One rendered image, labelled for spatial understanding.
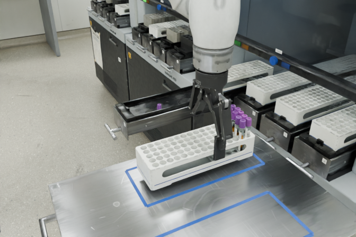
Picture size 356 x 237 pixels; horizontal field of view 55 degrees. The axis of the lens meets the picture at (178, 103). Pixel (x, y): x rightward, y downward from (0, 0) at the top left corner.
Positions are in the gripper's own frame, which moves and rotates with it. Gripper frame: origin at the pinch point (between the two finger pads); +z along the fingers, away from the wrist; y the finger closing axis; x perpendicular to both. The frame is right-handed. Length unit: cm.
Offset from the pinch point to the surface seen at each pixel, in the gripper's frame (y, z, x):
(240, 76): -34.7, 3.1, 35.4
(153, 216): 10.6, 7.6, -20.0
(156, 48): -99, 11, 27
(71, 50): -339, 89, 20
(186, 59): -73, 9, 32
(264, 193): 15.9, 7.6, 6.6
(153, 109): -35.9, 9.2, -0.5
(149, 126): -31.2, 12.6, -4.2
